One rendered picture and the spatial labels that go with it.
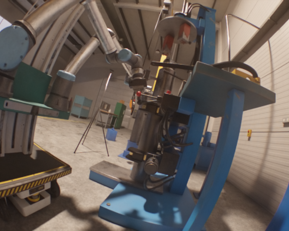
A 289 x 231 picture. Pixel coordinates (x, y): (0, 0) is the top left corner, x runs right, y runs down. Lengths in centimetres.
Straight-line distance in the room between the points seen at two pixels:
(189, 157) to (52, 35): 168
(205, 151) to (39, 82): 346
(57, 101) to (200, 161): 330
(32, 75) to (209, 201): 115
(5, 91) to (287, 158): 274
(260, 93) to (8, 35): 95
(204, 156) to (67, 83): 331
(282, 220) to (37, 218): 135
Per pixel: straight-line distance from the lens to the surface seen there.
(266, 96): 65
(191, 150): 143
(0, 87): 70
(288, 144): 230
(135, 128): 275
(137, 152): 119
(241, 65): 51
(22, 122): 108
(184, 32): 172
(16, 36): 55
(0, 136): 99
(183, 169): 147
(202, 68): 51
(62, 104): 94
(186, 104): 83
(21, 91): 93
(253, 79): 69
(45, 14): 63
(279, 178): 230
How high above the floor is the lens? 78
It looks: 4 degrees up
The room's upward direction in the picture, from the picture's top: 15 degrees clockwise
